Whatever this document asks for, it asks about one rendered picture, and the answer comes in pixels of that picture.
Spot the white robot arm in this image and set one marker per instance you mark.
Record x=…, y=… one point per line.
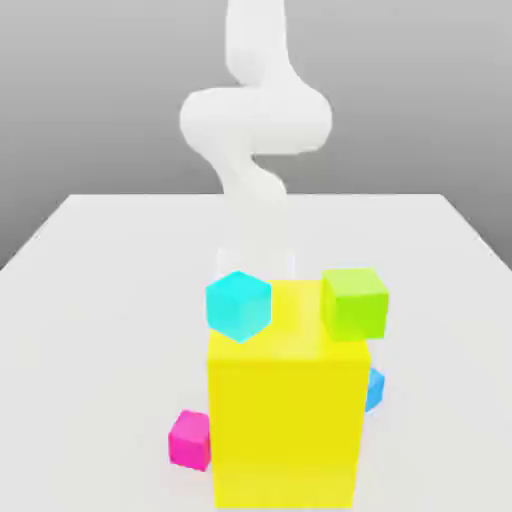
x=256, y=120

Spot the small cyan cube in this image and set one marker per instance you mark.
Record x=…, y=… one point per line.
x=238, y=307

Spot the small green cube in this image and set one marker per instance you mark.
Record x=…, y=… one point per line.
x=356, y=306

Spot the small blue cube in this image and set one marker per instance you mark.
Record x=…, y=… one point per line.
x=374, y=390

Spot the small pink cube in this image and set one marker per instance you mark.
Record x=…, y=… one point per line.
x=189, y=440

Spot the large yellow box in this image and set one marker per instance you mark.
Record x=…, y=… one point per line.
x=286, y=420

